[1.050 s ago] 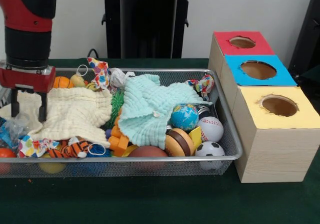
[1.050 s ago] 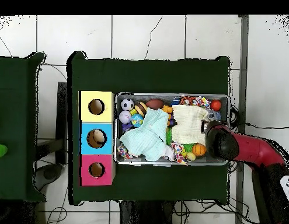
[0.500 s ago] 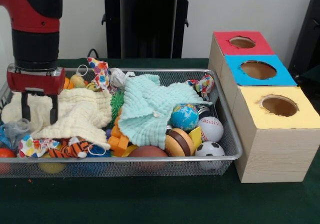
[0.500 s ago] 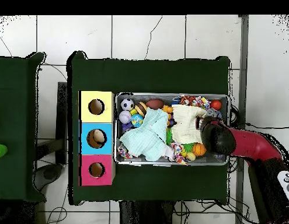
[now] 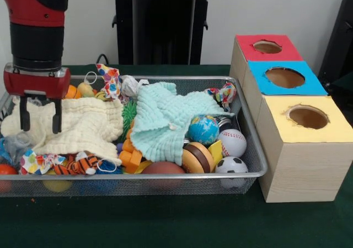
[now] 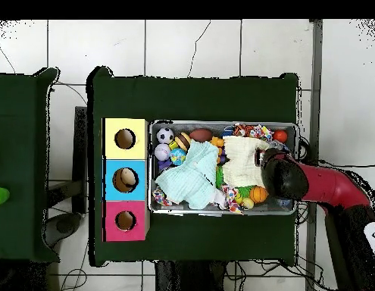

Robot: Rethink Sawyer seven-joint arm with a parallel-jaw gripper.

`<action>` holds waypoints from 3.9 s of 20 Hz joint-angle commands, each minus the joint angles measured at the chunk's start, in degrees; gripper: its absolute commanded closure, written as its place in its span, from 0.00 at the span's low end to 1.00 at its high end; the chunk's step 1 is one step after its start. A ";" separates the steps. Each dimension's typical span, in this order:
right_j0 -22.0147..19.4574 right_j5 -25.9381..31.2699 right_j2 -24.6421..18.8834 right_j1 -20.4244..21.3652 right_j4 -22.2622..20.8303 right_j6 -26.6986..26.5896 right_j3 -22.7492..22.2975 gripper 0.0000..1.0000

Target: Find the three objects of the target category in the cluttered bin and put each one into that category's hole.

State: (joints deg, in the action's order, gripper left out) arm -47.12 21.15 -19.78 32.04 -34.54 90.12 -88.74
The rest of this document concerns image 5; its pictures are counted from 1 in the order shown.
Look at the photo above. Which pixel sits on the orange plastic building block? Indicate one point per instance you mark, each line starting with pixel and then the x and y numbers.
pixel 132 159

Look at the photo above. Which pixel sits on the brown toy football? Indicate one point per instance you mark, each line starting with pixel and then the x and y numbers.
pixel 162 168

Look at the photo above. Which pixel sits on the black and white soccer ball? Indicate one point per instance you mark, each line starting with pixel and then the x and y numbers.
pixel 231 165

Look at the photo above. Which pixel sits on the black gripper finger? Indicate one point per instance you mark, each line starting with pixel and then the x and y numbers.
pixel 57 123
pixel 24 121

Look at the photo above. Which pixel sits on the white baseball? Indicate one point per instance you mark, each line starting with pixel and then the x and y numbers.
pixel 234 143

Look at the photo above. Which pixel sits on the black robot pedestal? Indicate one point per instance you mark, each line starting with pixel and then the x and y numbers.
pixel 124 32

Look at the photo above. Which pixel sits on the orange toy basketball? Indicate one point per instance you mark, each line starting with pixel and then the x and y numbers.
pixel 75 92

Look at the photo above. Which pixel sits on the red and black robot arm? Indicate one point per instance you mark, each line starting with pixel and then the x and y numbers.
pixel 36 10

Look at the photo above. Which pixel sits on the toy burger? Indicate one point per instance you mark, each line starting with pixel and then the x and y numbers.
pixel 197 158

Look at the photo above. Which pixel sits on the cream muslin cloth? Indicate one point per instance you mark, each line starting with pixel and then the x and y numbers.
pixel 82 121

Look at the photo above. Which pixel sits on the blue globe ball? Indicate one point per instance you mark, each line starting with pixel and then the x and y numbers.
pixel 204 130

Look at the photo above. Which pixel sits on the orange striped tiger plush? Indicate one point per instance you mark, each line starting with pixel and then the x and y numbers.
pixel 74 165

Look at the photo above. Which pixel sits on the mint green muslin cloth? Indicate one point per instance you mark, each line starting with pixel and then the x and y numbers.
pixel 160 121

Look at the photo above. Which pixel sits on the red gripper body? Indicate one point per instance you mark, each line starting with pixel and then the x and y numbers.
pixel 36 83

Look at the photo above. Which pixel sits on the silver mesh bin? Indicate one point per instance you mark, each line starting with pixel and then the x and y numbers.
pixel 138 187

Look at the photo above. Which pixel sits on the wooden box with three holes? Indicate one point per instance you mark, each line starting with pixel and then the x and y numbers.
pixel 303 170

